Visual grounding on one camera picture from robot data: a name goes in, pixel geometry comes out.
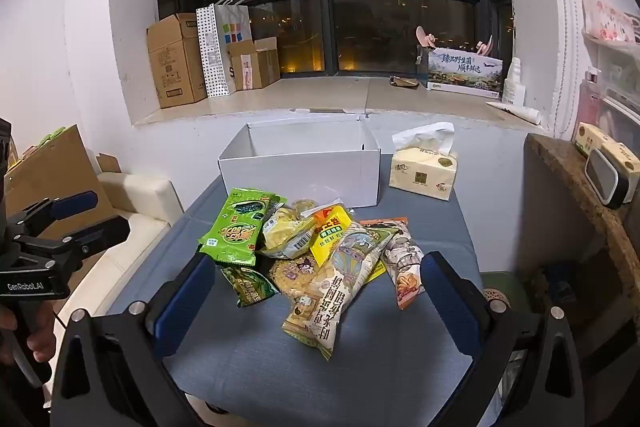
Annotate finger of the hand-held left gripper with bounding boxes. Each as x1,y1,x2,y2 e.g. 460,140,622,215
6,191,99,240
22,214,132,270

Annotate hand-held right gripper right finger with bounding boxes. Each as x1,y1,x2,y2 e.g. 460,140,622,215
420,251,586,427

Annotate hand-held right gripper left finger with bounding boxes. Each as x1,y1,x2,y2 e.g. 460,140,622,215
50,252,217,427

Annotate orange white snack packet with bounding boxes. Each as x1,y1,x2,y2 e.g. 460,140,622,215
360,217,427,311

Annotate small dark green snack packet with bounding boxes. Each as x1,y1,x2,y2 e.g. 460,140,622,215
220,264,280,309

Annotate large green snack packet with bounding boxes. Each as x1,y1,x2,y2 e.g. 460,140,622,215
198,188,288,268

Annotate yellow cartoon chips bag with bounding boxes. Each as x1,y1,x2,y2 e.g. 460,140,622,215
267,256,323,304

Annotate long cream illustrated snack packet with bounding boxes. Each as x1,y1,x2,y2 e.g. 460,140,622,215
281,222,401,363

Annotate pale yellow barcode snack packet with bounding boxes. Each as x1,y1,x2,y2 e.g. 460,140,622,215
259,202,321,261

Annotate yellow red label snack packet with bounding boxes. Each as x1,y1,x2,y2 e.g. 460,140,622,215
308,202,387,284

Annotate clear jelly cup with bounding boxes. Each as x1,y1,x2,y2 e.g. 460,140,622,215
292,199,322,219

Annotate white cardboard box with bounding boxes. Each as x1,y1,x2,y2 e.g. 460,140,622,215
218,114,382,208

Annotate person's left hand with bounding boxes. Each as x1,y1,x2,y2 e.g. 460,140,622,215
0,303,57,366

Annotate flat brown cardboard sheet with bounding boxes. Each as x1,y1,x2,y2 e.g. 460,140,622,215
4,124,119,239

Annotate cream sofa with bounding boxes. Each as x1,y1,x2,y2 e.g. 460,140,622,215
55,171,184,328

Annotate green plastic stool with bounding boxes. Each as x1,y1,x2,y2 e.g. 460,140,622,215
479,271,540,339

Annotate blue grey table cloth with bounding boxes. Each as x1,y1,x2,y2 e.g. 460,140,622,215
159,177,501,414

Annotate yellow tissue pack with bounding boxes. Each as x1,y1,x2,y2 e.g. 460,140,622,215
389,122,460,202

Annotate granite top cabinet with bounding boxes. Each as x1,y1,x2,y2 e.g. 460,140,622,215
523,133,640,358

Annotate tall brown cardboard box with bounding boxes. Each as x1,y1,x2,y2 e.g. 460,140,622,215
146,13,209,110

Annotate white black small speaker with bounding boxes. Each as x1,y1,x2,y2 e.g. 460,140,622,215
584,147,633,210

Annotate white tube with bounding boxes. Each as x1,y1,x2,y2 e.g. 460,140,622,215
485,100,542,126

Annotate white dotted paper bag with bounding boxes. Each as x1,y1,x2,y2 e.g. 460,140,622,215
195,0,252,100

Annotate pale yellow carton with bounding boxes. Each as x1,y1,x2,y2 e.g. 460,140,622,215
572,122,640,174

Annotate open brown cardboard box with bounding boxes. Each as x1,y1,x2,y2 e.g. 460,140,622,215
227,37,281,92

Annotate white bottle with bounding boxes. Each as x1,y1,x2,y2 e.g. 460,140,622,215
501,57,527,106

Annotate landscape printed box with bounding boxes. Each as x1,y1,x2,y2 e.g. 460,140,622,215
426,48,505,100

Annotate pink bottle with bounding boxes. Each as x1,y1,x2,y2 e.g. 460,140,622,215
577,67,602,138

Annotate clear plastic drawer unit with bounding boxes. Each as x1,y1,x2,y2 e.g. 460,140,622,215
582,29,640,148

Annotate pink floral pouch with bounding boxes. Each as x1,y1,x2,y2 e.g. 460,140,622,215
582,0,640,44

